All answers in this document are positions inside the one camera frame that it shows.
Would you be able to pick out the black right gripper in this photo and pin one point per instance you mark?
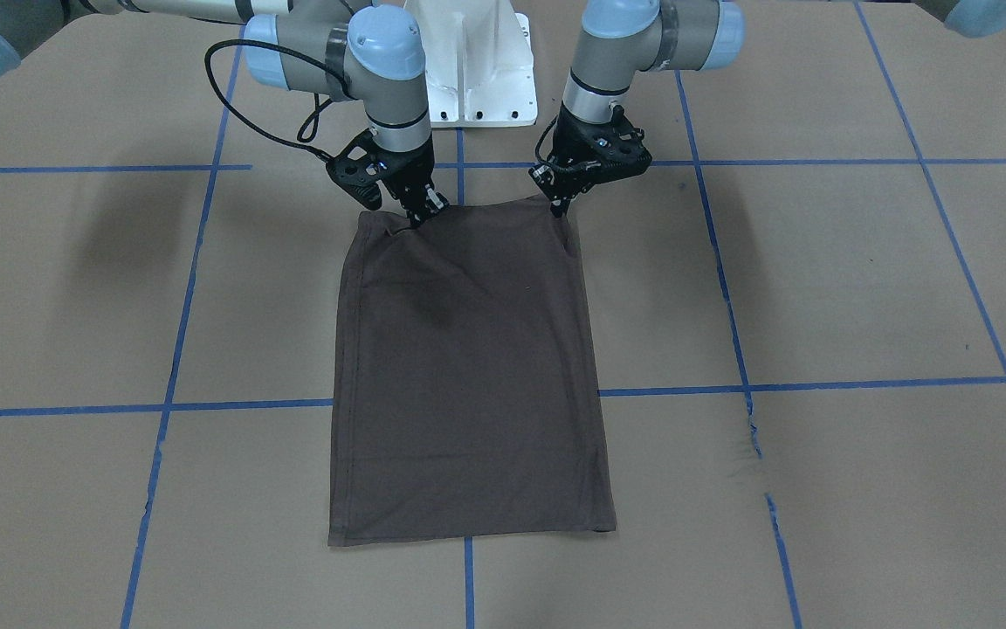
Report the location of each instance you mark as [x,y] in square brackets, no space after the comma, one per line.
[409,172]

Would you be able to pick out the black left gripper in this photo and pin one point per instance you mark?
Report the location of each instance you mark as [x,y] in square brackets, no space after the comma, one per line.
[561,203]

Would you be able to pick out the dark brown t-shirt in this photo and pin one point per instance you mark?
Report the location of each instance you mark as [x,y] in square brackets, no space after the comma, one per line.
[465,397]

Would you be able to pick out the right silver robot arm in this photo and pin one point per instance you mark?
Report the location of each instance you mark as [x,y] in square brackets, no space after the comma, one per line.
[362,62]

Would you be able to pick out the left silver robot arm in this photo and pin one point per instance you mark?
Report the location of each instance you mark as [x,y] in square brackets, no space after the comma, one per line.
[620,39]

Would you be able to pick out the white camera mast base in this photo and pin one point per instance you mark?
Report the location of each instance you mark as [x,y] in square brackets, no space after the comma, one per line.
[479,64]

